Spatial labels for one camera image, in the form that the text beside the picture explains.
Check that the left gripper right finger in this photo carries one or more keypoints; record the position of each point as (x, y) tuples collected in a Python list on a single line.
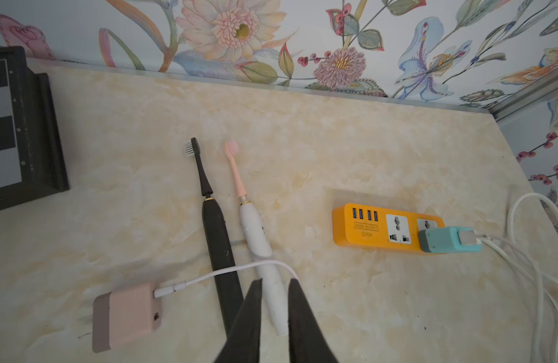
[(306, 341)]

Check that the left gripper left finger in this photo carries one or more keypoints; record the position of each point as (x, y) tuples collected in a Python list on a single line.
[(243, 342)]

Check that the black electric toothbrush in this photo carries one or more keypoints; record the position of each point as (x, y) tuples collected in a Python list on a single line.
[(228, 286)]

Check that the white pink electric toothbrush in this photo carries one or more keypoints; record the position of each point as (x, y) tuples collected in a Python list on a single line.
[(273, 288)]

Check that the pink USB charger block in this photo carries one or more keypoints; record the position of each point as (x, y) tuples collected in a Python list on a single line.
[(125, 315)]

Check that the teal USB charger block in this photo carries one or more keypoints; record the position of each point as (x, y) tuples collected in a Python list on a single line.
[(450, 240)]

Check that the orange power strip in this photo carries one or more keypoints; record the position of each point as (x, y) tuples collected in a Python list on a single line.
[(375, 228)]

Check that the black white checkerboard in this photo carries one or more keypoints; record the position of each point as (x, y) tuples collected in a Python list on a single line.
[(32, 164)]

